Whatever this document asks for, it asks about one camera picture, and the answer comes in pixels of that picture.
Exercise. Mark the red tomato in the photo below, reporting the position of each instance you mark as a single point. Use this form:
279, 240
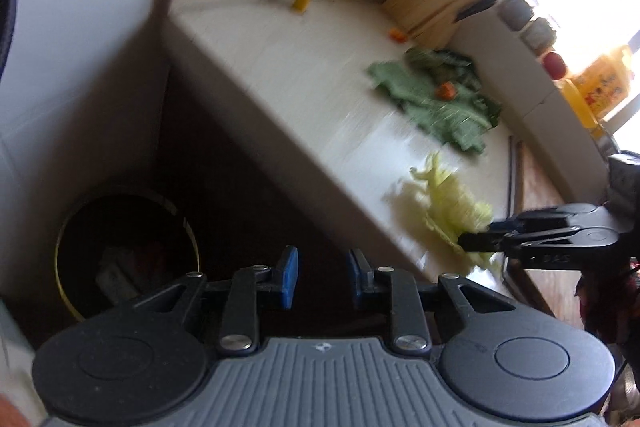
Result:
554, 65

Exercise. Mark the pale yellow cabbage leaf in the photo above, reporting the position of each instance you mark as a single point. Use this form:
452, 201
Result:
435, 207

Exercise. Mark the glass jar dark contents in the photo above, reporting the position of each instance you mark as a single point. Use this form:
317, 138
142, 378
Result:
516, 14

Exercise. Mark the glass jar pale contents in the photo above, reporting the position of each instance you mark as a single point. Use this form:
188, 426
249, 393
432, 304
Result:
538, 35

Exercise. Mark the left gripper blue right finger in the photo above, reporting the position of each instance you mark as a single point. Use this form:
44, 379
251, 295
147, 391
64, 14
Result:
361, 275

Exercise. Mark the large orange peel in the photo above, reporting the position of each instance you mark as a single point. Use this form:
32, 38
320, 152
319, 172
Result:
446, 91

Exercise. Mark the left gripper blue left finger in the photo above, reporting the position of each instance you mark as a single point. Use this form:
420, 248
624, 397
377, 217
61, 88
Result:
285, 276

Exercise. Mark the yellow detergent jug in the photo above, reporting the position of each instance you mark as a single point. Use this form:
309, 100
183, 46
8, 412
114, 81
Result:
600, 87

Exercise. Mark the black kitchen scissors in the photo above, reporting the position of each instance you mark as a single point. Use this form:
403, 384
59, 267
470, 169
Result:
474, 8

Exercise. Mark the broad green mustard leaf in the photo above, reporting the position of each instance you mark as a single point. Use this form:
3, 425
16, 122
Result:
461, 122

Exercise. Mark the dark green leafy vegetable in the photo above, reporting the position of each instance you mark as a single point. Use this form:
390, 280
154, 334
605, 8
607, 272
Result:
444, 66

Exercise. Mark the small orange peel piece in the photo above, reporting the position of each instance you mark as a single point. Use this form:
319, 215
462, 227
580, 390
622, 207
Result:
398, 36

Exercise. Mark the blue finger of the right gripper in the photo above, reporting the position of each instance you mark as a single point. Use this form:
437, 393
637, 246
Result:
507, 240
539, 220

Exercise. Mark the black trash bin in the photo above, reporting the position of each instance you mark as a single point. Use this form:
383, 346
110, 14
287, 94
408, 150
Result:
121, 239

